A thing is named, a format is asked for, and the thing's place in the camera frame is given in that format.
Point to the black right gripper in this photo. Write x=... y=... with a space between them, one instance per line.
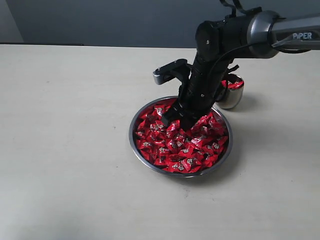
x=199 y=94

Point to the round steel plate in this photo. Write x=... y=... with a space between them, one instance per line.
x=156 y=145

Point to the red wrapped candy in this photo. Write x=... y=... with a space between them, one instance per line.
x=159 y=110
x=213 y=148
x=176 y=167

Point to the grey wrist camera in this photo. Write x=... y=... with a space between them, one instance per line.
x=178 y=69

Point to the stainless steel cup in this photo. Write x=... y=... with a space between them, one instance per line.
x=230 y=91

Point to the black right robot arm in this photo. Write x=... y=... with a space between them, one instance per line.
x=260 y=35

